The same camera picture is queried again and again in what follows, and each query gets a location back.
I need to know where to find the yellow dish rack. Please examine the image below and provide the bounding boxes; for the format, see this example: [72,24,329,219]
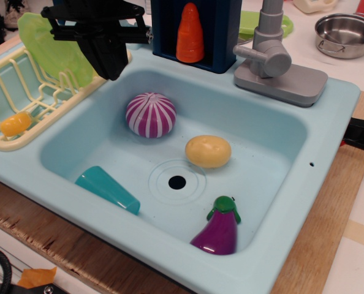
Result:
[0,46,106,151]

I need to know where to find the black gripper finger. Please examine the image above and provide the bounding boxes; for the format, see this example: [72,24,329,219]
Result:
[107,37,129,80]
[77,38,114,78]

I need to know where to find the white sneaker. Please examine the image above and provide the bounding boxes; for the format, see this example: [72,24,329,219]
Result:
[4,0,29,29]

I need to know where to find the purple striped toy onion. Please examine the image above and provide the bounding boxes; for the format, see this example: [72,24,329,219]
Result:
[125,92,176,138]

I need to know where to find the light blue toy sink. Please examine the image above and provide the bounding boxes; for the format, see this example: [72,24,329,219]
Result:
[0,45,360,293]

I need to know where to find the purple toy eggplant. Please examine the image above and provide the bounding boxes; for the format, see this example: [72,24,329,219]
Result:
[190,195,241,255]

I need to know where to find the grey toy faucet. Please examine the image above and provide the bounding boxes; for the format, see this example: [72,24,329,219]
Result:
[233,1,328,107]

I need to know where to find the yellow toy potato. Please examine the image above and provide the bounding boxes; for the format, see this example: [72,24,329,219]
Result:
[185,135,232,168]

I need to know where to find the green plastic plate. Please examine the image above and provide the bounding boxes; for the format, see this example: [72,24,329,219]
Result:
[18,12,94,87]

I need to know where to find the black clamp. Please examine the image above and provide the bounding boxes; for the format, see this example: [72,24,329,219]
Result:
[341,118,364,150]

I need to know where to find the orange toy carrot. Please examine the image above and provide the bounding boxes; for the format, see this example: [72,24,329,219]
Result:
[176,2,205,63]

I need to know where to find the stainless steel pot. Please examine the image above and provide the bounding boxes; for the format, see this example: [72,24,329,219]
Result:
[314,13,364,59]

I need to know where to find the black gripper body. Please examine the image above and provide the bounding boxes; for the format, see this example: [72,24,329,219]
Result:
[41,1,153,43]

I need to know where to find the orange tape piece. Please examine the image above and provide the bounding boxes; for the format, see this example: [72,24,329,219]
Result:
[17,267,57,289]

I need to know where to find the yellow toy lemon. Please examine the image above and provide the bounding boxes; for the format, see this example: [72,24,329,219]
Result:
[0,111,32,137]

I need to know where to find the teal plastic cup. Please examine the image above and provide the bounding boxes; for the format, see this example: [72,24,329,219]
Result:
[75,166,140,215]

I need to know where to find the green cutting board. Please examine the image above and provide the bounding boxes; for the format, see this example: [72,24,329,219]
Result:
[239,10,294,38]

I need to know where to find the wooden board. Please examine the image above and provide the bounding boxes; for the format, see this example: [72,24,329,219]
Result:
[0,18,364,294]

